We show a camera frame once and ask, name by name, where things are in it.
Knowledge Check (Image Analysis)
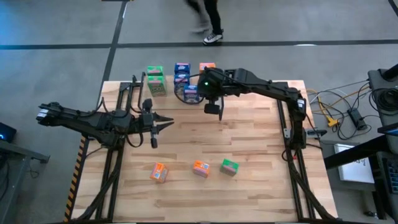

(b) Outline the black keyboard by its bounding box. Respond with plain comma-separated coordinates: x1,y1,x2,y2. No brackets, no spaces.
381,157,398,195

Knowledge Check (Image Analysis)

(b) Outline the black device with blue light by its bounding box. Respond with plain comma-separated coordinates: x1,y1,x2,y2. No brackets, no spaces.
0,121,18,144

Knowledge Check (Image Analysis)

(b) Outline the person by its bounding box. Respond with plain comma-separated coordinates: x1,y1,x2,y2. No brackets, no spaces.
185,0,224,47

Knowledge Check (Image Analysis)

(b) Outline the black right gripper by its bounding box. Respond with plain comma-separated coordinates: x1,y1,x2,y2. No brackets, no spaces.
198,68,225,122

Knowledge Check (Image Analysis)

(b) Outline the black power adapter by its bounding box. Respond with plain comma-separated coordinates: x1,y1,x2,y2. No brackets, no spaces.
347,107,368,131

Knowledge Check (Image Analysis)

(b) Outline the black coiled cable bundle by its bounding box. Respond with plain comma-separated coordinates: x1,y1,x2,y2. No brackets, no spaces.
369,88,398,113

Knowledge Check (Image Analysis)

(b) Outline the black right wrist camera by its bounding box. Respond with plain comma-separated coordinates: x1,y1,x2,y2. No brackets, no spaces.
203,103,221,115

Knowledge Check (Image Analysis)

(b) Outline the yellow black hazard strip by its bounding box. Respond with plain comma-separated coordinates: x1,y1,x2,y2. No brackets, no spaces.
63,136,90,223

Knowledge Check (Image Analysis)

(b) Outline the black metal beam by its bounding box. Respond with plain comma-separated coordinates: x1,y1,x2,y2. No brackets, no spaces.
323,134,389,170

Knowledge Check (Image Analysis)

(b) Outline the dark grey equipment case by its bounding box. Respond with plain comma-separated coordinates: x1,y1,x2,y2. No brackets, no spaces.
368,63,398,125

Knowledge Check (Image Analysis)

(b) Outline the orange Frosted Mini Wheats box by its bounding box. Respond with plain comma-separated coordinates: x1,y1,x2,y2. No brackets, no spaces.
198,62,216,75
149,162,170,184
192,160,211,179

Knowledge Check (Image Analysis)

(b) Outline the laptop with blue screen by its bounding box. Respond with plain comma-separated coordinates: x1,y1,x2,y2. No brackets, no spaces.
377,122,398,138

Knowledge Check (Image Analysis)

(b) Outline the blue Frosted Flakes cereal box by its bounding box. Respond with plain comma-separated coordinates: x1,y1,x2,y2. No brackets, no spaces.
174,62,192,75
173,73,191,93
183,84,201,104

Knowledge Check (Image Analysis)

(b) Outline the green Apple Jacks cereal box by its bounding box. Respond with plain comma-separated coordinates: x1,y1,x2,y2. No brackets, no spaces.
220,158,240,177
146,65,164,77
147,75,168,98

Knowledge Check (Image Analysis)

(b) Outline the yellow floor cable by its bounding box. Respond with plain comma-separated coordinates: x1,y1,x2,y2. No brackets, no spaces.
316,96,340,128

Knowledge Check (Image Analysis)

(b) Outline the white board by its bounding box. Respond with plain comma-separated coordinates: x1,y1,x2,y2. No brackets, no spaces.
333,143,376,185

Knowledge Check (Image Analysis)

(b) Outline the grey side table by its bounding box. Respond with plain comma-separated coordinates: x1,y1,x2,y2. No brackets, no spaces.
0,139,50,220

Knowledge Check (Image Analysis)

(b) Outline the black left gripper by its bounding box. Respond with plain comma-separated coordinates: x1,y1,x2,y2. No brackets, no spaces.
138,98,175,149

